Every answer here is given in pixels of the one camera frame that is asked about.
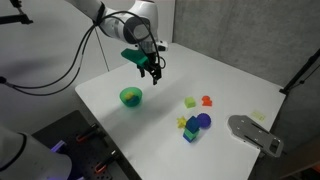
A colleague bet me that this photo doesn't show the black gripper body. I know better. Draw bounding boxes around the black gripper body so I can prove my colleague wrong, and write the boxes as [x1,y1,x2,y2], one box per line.
[137,49,164,73]

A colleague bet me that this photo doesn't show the yellow toy animal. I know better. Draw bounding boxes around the yellow toy animal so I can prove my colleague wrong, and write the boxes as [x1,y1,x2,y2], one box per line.
[124,91,136,102]

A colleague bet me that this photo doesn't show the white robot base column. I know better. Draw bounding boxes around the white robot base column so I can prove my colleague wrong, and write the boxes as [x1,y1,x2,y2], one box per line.
[0,125,73,180]

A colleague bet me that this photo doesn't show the green plastic bowl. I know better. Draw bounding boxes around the green plastic bowl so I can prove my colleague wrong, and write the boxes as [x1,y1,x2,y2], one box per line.
[119,86,144,108]

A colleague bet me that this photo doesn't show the yellow-green toy cube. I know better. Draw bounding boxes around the yellow-green toy cube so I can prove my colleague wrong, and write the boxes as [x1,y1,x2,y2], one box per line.
[184,96,198,109]

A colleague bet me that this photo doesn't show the yellow spiky star toy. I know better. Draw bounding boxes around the yellow spiky star toy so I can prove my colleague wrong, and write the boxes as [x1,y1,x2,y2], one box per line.
[176,115,188,130]

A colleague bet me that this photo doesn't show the orange toy figure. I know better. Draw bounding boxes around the orange toy figure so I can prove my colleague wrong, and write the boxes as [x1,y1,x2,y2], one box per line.
[201,95,213,108]

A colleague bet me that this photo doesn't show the blue toy cube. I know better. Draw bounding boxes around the blue toy cube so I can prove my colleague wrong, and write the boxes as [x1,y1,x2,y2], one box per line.
[185,115,201,132]

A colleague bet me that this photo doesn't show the blue purple toy blocks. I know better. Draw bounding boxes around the blue purple toy blocks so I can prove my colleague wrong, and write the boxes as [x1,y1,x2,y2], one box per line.
[196,112,212,130]

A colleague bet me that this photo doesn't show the green blue toy block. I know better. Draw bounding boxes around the green blue toy block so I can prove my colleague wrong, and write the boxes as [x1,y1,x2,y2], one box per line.
[182,128,200,144]

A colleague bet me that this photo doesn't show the orange black toggle clamp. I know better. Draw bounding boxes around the orange black toggle clamp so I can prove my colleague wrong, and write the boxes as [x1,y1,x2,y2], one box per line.
[94,149,121,175]
[75,123,101,143]

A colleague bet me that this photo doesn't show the black perforated board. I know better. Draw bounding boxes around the black perforated board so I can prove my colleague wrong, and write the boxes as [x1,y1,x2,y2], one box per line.
[31,109,142,180]

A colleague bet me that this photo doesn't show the pale yellow flat piece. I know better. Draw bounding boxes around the pale yellow flat piece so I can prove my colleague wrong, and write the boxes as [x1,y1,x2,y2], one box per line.
[251,109,267,122]

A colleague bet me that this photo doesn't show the grey metal mounting plate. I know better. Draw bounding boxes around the grey metal mounting plate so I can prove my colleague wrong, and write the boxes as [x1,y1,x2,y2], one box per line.
[227,114,285,158]

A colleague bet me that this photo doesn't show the black tripod stand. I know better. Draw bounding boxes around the black tripod stand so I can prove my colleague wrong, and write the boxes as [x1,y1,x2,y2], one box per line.
[279,48,320,95]

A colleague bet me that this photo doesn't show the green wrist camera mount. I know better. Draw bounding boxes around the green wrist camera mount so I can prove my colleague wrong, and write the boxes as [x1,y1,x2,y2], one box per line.
[120,48,150,68]

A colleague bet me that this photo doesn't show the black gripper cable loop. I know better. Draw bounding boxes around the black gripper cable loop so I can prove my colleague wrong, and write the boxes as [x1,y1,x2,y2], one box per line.
[99,9,167,70]

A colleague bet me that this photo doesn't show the long black robot cable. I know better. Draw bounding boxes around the long black robot cable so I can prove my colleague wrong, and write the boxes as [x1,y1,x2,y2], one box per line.
[0,19,101,98]

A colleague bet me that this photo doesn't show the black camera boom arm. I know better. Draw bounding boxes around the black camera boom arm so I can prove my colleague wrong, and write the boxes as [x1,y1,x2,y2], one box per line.
[0,0,34,26]

